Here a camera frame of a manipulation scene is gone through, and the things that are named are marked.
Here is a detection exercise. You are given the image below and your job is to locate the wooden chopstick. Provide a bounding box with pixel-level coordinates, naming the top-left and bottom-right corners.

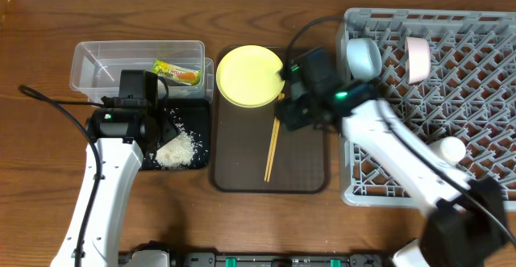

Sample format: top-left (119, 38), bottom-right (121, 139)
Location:
top-left (266, 93), bottom-right (286, 183)
top-left (264, 92), bottom-right (283, 182)

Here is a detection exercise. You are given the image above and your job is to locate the green snack wrapper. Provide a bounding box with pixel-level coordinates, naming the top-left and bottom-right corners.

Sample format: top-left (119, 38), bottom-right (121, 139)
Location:
top-left (151, 60), bottom-right (201, 86)

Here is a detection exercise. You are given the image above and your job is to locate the rice pile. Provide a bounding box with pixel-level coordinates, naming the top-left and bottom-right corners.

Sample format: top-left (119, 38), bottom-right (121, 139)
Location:
top-left (144, 109), bottom-right (209, 170)

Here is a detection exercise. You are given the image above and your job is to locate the light blue bowl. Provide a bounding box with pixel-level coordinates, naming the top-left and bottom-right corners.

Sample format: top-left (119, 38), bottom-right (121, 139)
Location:
top-left (346, 38), bottom-right (382, 81)

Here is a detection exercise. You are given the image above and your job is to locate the yellow plate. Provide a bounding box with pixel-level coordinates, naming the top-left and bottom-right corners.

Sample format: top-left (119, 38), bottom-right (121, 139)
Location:
top-left (216, 45), bottom-right (285, 108)

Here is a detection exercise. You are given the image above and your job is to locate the white bowl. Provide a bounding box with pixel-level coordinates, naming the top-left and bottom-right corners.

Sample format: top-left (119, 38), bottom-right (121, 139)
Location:
top-left (405, 37), bottom-right (431, 84)

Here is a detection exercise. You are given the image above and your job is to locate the pale green cup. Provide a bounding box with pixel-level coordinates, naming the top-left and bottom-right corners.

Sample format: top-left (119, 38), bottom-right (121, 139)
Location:
top-left (429, 136), bottom-right (467, 165)

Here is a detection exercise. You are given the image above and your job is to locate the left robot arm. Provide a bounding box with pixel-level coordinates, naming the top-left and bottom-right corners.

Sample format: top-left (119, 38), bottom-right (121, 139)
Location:
top-left (52, 69), bottom-right (178, 266)

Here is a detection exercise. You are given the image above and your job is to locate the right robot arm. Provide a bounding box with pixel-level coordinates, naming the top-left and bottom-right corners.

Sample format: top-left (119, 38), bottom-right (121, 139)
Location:
top-left (276, 48), bottom-right (515, 266)

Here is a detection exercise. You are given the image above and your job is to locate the grey dishwasher rack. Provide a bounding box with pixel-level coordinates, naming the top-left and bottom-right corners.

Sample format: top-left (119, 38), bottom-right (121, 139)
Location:
top-left (336, 8), bottom-right (515, 211)

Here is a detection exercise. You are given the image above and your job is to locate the black plastic tray bin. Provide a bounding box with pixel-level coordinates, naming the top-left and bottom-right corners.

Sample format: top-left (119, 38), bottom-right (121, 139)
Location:
top-left (139, 98), bottom-right (211, 172)

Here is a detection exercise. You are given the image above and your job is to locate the clear plastic bin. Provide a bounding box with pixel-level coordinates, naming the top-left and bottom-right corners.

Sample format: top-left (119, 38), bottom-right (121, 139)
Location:
top-left (69, 40), bottom-right (214, 102)

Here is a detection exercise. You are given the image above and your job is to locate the brown serving tray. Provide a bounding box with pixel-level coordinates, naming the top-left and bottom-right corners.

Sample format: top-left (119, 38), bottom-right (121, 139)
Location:
top-left (210, 93), bottom-right (331, 194)

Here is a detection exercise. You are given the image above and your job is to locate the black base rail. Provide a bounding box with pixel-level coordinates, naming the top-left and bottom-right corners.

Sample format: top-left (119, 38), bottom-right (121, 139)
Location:
top-left (118, 240), bottom-right (389, 267)

